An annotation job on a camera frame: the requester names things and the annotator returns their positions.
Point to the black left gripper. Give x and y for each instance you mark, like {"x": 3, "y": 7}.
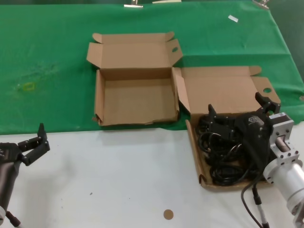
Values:
{"x": 9, "y": 154}

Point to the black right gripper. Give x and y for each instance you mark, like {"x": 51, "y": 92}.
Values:
{"x": 255, "y": 135}

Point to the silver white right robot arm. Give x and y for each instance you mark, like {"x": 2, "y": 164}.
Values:
{"x": 285, "y": 173}

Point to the cardboard box with intact rim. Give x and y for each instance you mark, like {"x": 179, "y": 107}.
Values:
{"x": 221, "y": 95}

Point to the cardboard box with torn rim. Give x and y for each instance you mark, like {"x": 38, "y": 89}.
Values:
{"x": 137, "y": 104}

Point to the green table cloth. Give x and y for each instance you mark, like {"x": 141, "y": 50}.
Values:
{"x": 47, "y": 47}

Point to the white tape piece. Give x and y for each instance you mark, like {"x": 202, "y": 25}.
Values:
{"x": 233, "y": 18}

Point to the silver binder clip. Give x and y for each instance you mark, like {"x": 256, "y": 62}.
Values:
{"x": 133, "y": 6}
{"x": 262, "y": 3}

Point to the round brown cardboard disc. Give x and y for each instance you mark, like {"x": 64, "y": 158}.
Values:
{"x": 168, "y": 214}

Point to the beige flat strip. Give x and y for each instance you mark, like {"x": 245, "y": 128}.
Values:
{"x": 166, "y": 1}

